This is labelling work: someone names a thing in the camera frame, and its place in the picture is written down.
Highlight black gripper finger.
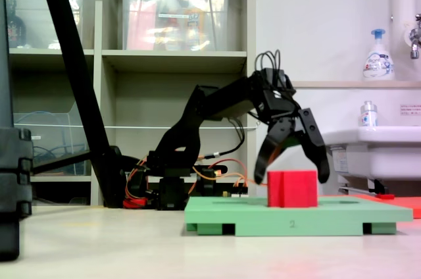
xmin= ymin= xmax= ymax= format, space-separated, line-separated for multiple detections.
xmin=295 ymin=107 xmax=331 ymax=184
xmin=253 ymin=118 xmax=298 ymax=186

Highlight red cross columnar block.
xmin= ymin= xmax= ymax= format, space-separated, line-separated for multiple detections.
xmin=266 ymin=169 xmax=319 ymax=209

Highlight circuit board with green terminal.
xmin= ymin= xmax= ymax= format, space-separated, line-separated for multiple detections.
xmin=222 ymin=184 xmax=250 ymax=199

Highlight small clear sanitizer bottle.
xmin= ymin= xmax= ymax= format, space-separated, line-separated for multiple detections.
xmin=359 ymin=100 xmax=379 ymax=128

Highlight white ceramic sink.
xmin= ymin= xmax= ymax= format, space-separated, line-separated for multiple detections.
xmin=320 ymin=125 xmax=421 ymax=182

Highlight green shape sorting board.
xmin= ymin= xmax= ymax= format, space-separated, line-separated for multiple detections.
xmin=184 ymin=195 xmax=414 ymax=238

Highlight white foam soap bottle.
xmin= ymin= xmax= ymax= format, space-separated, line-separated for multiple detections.
xmin=362 ymin=28 xmax=396 ymax=81

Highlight small orange foam slab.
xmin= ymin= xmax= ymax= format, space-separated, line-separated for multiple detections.
xmin=328 ymin=193 xmax=421 ymax=220

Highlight beige shelf unit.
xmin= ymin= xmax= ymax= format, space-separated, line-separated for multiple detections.
xmin=2 ymin=0 xmax=258 ymax=208

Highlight pink capped spray bottle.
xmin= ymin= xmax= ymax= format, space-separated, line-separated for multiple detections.
xmin=183 ymin=0 xmax=207 ymax=51

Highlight clear plastic storage bin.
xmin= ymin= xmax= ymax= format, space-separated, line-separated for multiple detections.
xmin=4 ymin=0 xmax=86 ymax=51
xmin=120 ymin=0 xmax=232 ymax=52

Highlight metal faucet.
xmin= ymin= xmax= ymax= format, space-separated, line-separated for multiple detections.
xmin=407 ymin=13 xmax=421 ymax=61

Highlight pink package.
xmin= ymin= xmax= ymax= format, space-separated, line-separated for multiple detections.
xmin=126 ymin=1 xmax=158 ymax=51

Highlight black tripod leg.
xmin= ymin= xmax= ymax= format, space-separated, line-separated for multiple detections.
xmin=0 ymin=0 xmax=34 ymax=262
xmin=31 ymin=0 xmax=130 ymax=209

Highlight clear plastic file box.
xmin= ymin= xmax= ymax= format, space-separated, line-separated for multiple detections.
xmin=12 ymin=103 xmax=92 ymax=177

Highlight dark glass bottle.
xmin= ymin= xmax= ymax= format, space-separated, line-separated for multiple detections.
xmin=5 ymin=0 xmax=28 ymax=49

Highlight long black cable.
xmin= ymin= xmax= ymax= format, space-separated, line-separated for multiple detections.
xmin=196 ymin=116 xmax=247 ymax=162

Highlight thin orange wire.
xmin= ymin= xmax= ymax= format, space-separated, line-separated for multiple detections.
xmin=187 ymin=158 xmax=264 ymax=195

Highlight black arm servo cable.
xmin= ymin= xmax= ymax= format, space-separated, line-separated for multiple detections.
xmin=254 ymin=49 xmax=283 ymax=73

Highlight white wall label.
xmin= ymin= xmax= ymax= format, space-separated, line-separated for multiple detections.
xmin=399 ymin=103 xmax=421 ymax=116

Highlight white safety cord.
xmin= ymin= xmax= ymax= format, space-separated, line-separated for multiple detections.
xmin=12 ymin=123 xmax=261 ymax=131

